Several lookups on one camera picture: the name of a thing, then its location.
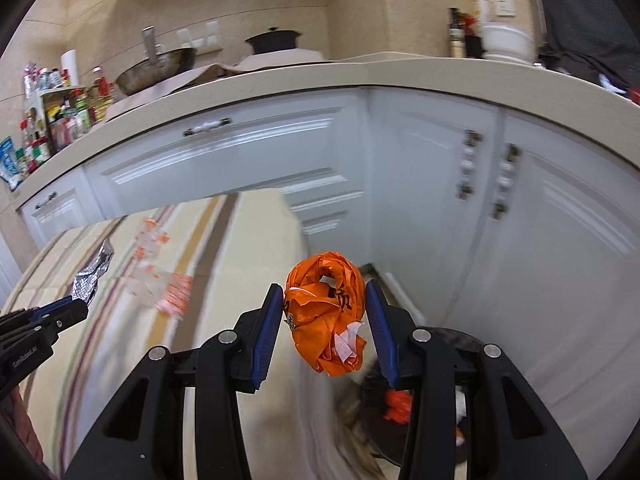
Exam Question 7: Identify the paper towel roll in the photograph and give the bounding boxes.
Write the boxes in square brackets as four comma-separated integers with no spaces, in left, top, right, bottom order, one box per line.
[61,49,80,87]

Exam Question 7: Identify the beige countertop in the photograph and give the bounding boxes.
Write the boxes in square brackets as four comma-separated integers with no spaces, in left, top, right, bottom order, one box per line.
[8,56,640,212]

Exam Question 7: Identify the door beaded handle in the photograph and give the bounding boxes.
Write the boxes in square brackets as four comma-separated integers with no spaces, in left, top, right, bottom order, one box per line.
[491,143,522,220]
[457,129,484,200]

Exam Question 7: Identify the white stacked bowls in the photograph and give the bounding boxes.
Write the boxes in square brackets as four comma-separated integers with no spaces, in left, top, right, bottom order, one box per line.
[482,22,537,65]

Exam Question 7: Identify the white spice rack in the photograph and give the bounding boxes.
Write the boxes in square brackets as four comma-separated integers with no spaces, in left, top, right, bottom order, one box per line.
[24,86,94,155]

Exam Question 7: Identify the left door beaded handle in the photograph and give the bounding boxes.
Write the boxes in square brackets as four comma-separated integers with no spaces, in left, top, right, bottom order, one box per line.
[457,129,484,200]

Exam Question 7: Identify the white wall socket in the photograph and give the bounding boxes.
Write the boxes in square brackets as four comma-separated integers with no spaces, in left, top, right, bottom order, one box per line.
[494,0,516,18]

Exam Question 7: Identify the right door beaded handle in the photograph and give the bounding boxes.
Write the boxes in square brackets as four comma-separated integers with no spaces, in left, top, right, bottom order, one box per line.
[491,143,522,220]

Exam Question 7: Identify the small cabinet handle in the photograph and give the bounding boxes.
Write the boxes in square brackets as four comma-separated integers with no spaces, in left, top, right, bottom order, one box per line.
[35,191,58,210]

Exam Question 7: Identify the clear orange-print wrapper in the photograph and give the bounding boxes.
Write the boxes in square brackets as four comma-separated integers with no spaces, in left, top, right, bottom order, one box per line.
[125,262,193,318]
[134,218,169,261]

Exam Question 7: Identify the steel wok pan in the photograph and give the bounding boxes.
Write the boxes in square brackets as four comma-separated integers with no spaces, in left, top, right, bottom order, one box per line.
[115,26,198,96]

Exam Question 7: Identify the corner cabinet door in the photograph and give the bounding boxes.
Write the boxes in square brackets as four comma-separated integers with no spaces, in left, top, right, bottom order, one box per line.
[442,112,639,478]
[370,89,501,325]

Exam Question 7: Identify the black trash bin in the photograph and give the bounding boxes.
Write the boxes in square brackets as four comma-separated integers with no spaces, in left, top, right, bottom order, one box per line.
[357,326,490,468]

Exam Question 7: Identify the silver foil wrapper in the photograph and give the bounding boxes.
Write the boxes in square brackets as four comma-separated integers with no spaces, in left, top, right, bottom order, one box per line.
[70,238,114,306]

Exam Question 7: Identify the blue snack bag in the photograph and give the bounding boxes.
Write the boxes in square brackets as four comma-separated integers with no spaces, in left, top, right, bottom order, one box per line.
[0,136,23,192]

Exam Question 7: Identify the left small cabinet door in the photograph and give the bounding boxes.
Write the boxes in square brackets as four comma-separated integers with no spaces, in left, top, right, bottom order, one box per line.
[20,167,104,248]

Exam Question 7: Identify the dark hanging cloth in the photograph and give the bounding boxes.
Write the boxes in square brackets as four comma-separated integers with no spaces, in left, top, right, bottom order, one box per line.
[538,0,639,96]

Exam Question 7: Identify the striped tablecloth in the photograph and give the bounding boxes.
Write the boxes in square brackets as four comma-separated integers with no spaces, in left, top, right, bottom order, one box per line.
[1,190,361,479]

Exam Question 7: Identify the corner cabinet right door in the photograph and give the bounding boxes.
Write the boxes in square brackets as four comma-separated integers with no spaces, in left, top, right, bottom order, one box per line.
[442,112,639,478]

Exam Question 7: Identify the drawer handle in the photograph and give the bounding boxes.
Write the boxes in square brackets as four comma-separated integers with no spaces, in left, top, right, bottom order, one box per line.
[183,117,232,136]

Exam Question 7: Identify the white drawer front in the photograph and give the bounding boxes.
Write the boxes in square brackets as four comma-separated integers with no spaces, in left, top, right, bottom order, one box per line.
[85,89,364,216]

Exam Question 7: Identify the orange plastic bag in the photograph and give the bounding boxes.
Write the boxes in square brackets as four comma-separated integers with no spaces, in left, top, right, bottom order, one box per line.
[284,252,366,377]

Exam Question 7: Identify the yellow cooking oil bottle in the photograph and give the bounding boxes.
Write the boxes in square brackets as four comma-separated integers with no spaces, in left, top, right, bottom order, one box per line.
[89,66,114,124]

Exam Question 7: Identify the corner cabinet left door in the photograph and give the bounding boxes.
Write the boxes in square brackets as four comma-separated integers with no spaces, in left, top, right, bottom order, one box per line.
[370,89,501,325]

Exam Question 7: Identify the dark oil bottle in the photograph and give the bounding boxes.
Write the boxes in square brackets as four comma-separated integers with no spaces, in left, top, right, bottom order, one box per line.
[449,8,465,58]

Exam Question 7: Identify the black lidded pot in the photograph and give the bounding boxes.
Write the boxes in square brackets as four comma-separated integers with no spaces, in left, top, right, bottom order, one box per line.
[245,27,302,55]

